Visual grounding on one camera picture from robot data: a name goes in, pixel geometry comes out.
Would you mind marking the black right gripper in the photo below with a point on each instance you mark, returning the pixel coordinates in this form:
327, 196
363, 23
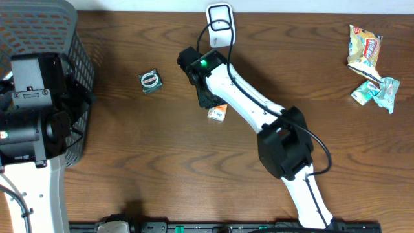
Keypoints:
204, 105

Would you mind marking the black round-logo snack packet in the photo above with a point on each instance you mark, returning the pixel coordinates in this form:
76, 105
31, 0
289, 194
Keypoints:
150, 81

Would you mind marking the orange candy packet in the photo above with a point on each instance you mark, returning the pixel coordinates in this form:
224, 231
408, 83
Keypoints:
218, 113

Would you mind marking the large yellow snack bag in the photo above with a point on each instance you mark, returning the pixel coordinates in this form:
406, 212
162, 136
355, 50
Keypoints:
364, 49

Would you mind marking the teal candy packet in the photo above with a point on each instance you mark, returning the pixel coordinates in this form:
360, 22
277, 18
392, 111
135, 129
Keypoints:
365, 92

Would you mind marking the light green snack packet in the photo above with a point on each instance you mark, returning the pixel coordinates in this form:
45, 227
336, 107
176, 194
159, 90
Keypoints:
386, 96

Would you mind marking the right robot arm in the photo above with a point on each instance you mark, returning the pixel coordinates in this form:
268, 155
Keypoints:
283, 140

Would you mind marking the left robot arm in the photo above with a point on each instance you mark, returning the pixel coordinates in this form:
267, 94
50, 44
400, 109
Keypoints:
36, 132

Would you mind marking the white barcode scanner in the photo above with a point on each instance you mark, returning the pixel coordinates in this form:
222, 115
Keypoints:
223, 20

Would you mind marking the dark grey plastic basket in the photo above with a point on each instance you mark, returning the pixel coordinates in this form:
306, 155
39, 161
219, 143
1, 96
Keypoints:
29, 27

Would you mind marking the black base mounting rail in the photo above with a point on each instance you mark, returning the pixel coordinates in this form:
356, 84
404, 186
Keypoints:
163, 227

